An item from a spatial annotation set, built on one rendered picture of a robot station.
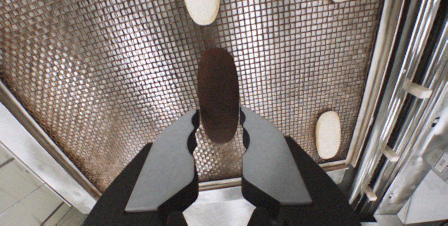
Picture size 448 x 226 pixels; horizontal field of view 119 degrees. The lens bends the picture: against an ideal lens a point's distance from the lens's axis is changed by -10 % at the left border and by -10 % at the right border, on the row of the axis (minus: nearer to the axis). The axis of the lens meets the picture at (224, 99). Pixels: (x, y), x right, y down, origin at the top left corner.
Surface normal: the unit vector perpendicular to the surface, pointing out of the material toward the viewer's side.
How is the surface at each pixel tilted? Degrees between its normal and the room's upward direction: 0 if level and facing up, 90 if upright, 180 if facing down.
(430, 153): 0
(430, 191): 0
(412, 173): 0
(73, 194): 10
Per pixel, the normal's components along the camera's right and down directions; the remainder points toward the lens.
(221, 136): 0.04, 0.53
